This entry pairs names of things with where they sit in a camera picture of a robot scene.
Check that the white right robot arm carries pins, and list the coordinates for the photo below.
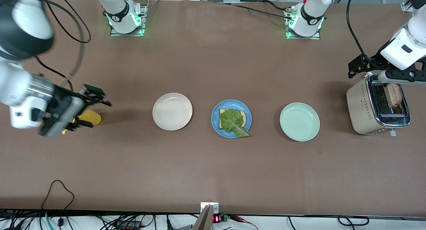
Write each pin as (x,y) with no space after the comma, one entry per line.
(20,87)

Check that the light green round plate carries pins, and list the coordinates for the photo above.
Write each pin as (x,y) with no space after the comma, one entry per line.
(299,121)

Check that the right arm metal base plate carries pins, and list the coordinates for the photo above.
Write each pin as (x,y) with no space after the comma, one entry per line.
(126,34)

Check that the green lettuce leaf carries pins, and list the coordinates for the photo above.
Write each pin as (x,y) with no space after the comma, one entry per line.
(233,121)

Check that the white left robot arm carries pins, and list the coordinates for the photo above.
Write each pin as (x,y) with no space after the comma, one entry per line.
(313,7)

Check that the yellow mustard squeeze bottle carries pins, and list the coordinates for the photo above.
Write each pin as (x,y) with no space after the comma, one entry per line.
(91,117)

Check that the toasted bread slice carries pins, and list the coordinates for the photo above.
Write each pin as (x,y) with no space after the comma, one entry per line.
(395,95)
(222,112)

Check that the beige chrome toaster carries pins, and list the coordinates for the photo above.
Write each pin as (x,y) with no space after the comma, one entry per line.
(361,110)

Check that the beige round plate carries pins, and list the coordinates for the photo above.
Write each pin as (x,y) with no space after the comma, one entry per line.
(172,112)

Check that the silver mount bracket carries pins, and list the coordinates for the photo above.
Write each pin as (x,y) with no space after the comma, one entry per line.
(214,208)

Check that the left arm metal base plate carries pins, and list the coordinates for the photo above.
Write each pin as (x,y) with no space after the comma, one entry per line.
(299,37)

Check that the grey metal post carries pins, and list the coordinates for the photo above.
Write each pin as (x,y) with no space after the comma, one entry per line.
(203,220)

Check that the red digit display module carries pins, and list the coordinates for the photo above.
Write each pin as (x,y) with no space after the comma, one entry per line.
(217,219)

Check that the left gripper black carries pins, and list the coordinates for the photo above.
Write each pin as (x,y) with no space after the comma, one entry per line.
(373,63)

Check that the silver table corner bracket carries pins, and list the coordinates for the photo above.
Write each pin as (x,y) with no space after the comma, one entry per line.
(406,7)

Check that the blue round plate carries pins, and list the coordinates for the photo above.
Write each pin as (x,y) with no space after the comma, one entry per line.
(233,103)

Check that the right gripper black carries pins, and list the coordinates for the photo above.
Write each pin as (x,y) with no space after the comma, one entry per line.
(61,97)

